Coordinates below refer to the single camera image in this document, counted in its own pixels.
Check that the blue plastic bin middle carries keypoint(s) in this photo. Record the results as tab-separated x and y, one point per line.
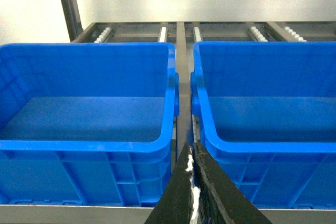
267	116

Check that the blue plastic bin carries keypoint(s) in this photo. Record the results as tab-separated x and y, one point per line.
267	116
87	124

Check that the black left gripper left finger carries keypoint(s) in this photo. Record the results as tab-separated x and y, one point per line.
175	205

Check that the steel shelving rack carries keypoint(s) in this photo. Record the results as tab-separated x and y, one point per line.
63	20

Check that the blue plastic bin left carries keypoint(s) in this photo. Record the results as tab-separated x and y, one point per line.
87	124

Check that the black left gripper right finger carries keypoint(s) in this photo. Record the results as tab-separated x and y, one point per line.
220	200

